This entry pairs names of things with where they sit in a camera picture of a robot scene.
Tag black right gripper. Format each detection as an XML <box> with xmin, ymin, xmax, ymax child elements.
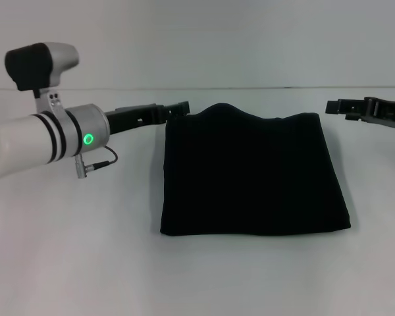
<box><xmin>325</xmin><ymin>95</ymin><xmax>395</xmax><ymax>130</ymax></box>

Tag black shirt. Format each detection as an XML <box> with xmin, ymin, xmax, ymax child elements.
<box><xmin>159</xmin><ymin>102</ymin><xmax>352</xmax><ymax>238</ymax></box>

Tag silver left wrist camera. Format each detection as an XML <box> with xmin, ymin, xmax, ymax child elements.
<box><xmin>4</xmin><ymin>41</ymin><xmax>81</xmax><ymax>117</ymax></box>

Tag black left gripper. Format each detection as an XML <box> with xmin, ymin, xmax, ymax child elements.
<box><xmin>104</xmin><ymin>100</ymin><xmax>192</xmax><ymax>136</ymax></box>

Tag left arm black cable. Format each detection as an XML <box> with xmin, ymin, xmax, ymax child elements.
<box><xmin>73</xmin><ymin>145</ymin><xmax>120</xmax><ymax>180</ymax></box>

